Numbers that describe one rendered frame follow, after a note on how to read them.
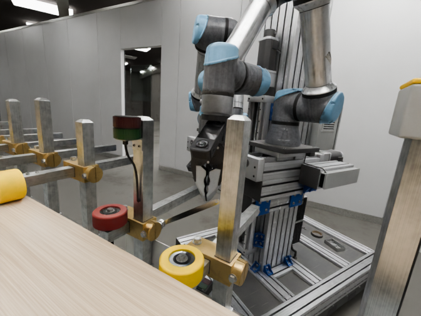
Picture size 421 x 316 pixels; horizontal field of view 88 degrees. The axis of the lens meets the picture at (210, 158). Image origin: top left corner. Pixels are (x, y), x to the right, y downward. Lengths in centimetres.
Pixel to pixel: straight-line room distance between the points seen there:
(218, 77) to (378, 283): 45
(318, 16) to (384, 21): 237
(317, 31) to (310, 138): 71
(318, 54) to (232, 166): 55
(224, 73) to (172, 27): 357
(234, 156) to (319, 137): 102
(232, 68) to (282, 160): 54
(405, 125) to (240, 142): 22
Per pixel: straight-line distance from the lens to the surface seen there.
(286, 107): 95
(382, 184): 315
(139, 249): 67
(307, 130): 137
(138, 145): 55
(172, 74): 389
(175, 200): 77
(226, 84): 50
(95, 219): 59
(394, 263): 42
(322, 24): 84
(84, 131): 75
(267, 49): 124
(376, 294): 45
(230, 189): 42
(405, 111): 35
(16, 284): 46
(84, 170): 76
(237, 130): 40
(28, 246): 54
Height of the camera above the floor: 117
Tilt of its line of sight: 13 degrees down
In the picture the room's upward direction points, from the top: 4 degrees clockwise
